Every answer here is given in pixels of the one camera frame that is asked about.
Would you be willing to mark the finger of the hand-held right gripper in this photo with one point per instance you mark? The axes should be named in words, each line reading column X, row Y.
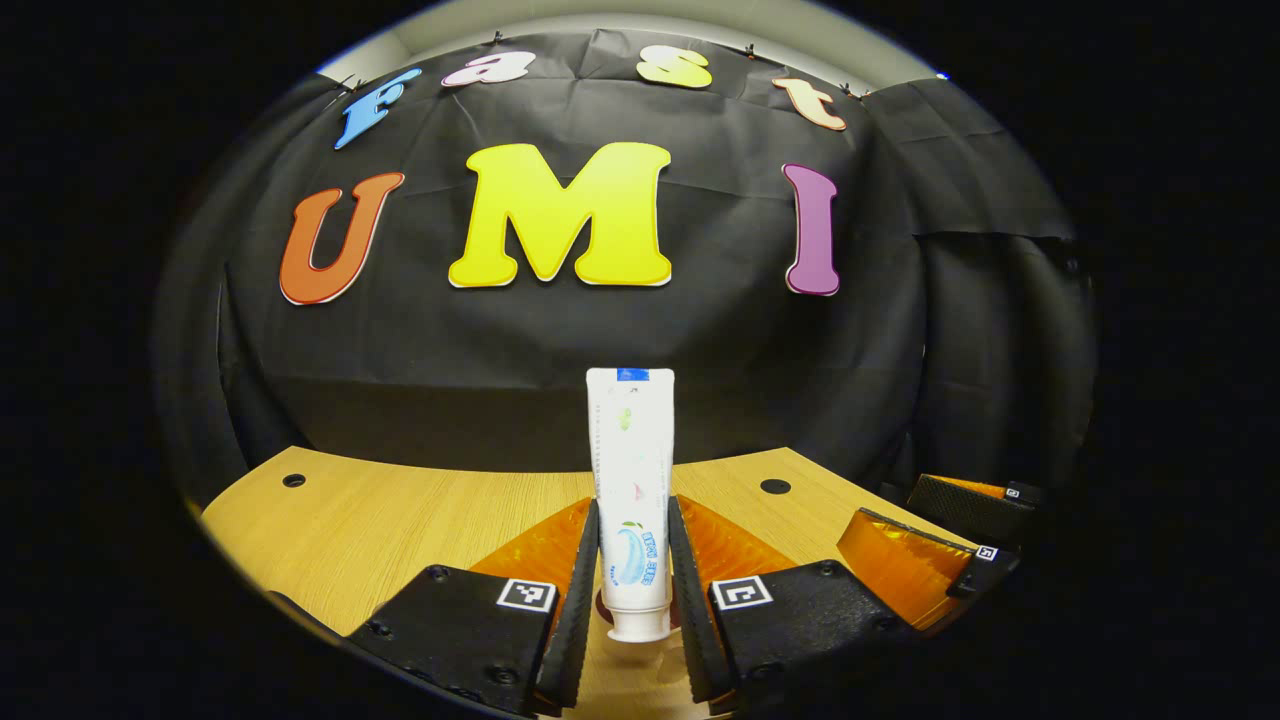
column 900, row 565
column 965, row 505

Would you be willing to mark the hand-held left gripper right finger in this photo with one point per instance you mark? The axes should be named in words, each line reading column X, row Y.
column 800, row 625

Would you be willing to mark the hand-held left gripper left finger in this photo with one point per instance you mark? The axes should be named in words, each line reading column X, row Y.
column 470, row 630

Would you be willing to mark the beige cup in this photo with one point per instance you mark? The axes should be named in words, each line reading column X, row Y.
column 645, row 670

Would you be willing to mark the white toothpaste tube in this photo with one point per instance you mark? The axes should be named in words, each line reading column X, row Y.
column 630, row 470

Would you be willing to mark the wooden desktop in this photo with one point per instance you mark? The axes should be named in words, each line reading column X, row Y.
column 400, row 520

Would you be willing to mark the black backdrop cloth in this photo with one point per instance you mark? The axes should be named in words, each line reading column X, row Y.
column 600, row 330

